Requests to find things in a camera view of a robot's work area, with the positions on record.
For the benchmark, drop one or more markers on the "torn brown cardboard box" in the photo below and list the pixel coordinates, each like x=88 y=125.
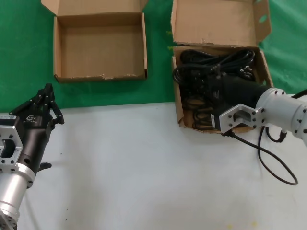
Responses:
x=216 y=21

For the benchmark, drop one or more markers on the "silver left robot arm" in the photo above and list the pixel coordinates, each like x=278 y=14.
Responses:
x=12 y=189

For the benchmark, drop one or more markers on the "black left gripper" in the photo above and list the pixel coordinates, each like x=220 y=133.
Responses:
x=36 y=129

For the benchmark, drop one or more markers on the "small black knob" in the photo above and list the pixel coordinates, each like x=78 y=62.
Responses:
x=45 y=165

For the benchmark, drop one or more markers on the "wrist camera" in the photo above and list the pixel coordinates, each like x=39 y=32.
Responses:
x=7 y=118
x=212 y=122

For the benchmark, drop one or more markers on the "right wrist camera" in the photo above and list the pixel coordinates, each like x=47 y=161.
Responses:
x=212 y=122

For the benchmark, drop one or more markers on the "green table cloth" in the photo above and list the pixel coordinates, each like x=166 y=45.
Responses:
x=24 y=48

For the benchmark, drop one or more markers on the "black spiral wrapped harness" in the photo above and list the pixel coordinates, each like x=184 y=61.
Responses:
x=298 y=93

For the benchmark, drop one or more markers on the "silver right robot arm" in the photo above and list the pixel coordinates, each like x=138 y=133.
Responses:
x=283 y=107

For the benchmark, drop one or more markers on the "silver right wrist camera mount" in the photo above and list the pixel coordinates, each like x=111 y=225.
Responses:
x=225 y=119

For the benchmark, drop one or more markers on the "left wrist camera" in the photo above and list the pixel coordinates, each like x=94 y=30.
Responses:
x=7 y=118

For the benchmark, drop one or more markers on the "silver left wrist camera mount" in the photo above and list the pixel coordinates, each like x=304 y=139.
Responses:
x=9 y=134

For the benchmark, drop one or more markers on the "intact brown cardboard box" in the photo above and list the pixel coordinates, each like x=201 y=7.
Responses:
x=100 y=48

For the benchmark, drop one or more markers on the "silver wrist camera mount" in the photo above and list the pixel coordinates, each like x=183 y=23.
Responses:
x=225 y=119
x=9 y=134

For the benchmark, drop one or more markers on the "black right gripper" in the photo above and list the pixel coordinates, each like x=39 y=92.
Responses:
x=235 y=91

